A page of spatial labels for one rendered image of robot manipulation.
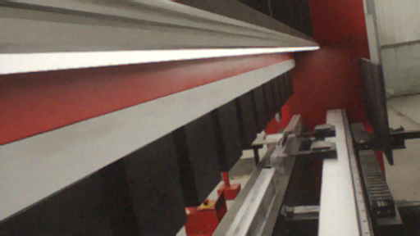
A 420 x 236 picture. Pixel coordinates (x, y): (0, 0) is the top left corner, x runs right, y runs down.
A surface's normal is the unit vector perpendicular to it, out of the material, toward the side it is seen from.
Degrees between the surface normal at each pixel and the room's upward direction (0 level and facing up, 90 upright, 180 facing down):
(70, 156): 90
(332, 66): 90
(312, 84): 90
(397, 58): 90
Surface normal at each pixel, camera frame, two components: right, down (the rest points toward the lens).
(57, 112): 0.96, -0.14
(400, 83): -0.13, 0.11
